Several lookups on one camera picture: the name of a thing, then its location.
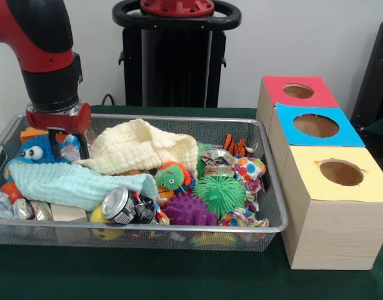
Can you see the orange striped tiger plush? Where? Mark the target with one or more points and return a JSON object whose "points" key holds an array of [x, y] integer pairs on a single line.
{"points": [[238, 147]]}

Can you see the crushed black can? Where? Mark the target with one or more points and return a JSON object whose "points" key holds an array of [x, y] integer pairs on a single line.
{"points": [[119, 206]]}

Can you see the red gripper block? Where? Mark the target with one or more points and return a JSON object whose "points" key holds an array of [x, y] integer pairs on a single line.
{"points": [[60, 120]]}

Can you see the black standing panel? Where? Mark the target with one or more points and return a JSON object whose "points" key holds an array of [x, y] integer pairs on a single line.
{"points": [[375, 78]]}

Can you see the green and orange puffer toy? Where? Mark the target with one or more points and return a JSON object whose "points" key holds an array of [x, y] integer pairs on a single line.
{"points": [[167, 179]]}

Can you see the purple spiky rubber ball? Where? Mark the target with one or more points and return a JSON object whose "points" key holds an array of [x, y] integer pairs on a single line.
{"points": [[188, 211]]}

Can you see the orange plastic tray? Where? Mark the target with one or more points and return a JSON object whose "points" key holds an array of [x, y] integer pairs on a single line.
{"points": [[28, 132]]}

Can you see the clear mesh bin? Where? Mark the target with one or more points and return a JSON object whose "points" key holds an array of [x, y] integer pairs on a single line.
{"points": [[210, 242]]}

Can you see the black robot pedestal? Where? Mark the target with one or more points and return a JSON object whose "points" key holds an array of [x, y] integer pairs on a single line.
{"points": [[175, 68]]}

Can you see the green spiky rubber ball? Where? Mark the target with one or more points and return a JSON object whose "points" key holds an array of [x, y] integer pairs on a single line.
{"points": [[219, 193]]}

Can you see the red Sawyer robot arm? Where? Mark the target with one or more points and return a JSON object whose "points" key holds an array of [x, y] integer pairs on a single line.
{"points": [[50, 81]]}

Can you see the blue fuzzy toy with eyes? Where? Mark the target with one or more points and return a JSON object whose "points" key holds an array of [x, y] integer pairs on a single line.
{"points": [[38, 151]]}

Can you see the mint green cloth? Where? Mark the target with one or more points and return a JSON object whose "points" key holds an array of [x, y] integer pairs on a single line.
{"points": [[63, 184]]}

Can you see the wooden box with three holes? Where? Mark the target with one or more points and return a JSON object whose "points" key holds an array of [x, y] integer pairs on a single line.
{"points": [[331, 231]]}

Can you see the cream cloth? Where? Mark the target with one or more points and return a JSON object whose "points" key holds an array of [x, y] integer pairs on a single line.
{"points": [[138, 147]]}

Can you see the clear plastic bottle blue label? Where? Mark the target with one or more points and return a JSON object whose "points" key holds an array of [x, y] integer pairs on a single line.
{"points": [[69, 150]]}

